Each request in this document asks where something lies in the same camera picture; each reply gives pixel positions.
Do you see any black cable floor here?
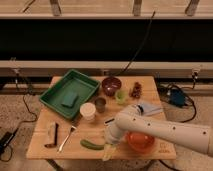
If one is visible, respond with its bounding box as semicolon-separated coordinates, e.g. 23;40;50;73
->
0;71;39;163
156;71;198;124

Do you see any white paper cup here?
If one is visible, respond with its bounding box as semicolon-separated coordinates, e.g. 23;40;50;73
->
80;103;96;120

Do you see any silver fork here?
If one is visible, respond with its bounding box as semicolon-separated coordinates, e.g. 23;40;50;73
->
57;125;77;153

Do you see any blue power adapter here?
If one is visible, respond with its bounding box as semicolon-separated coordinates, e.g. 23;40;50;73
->
169;90;185;107

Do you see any black power brick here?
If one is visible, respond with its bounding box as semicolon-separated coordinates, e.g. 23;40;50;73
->
0;132;14;148

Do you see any dark red bowl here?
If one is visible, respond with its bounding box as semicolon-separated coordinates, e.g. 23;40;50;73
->
102;76;122;96

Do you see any black cable left floor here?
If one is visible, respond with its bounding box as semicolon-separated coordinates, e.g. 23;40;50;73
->
0;71;39;163

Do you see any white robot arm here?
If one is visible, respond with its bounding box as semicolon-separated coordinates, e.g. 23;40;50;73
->
104;105;213;157

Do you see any green sponge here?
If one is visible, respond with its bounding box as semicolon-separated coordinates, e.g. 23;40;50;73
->
61;92;78;108

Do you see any light blue cloth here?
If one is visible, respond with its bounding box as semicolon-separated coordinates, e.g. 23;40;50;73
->
137;101;163;116

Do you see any light green cup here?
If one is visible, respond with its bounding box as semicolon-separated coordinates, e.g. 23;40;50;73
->
115;90;127;104

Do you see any black cable right floor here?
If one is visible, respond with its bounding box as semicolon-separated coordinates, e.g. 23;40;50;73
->
156;71;198;124

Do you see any green plastic tray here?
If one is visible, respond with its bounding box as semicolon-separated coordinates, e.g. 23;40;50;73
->
40;69;100;120

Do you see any orange plastic bowl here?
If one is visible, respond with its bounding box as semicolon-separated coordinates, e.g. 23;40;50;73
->
125;132;155;154

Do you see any grey metal cup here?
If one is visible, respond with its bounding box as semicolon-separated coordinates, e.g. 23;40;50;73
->
95;97;106;113

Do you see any black hanging cable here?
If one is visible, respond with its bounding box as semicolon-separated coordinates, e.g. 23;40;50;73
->
113;9;157;77

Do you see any wooden table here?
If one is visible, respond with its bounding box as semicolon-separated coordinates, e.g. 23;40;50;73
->
25;75;178;171

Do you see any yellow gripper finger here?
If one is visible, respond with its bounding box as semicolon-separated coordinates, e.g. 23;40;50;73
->
108;145;116;159
102;144;109;161

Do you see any green pepper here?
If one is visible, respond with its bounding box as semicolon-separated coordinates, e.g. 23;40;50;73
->
80;139;104;150

